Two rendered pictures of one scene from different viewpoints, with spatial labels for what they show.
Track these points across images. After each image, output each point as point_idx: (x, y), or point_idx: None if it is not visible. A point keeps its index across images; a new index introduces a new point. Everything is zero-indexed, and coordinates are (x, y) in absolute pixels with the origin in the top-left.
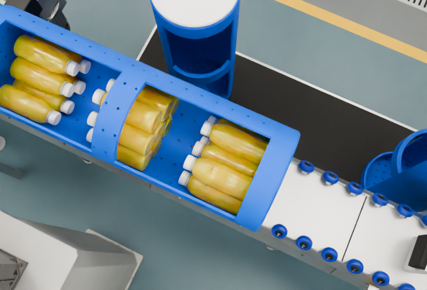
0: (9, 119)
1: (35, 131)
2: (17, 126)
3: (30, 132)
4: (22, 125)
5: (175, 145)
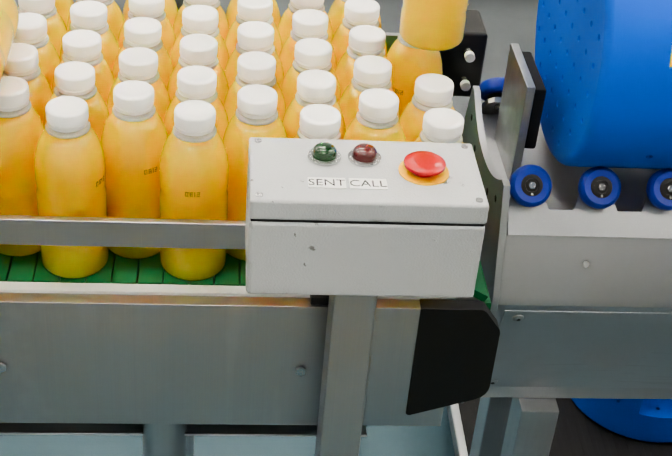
0: (577, 279)
1: (663, 280)
2: (592, 305)
3: (640, 298)
4: (622, 277)
5: None
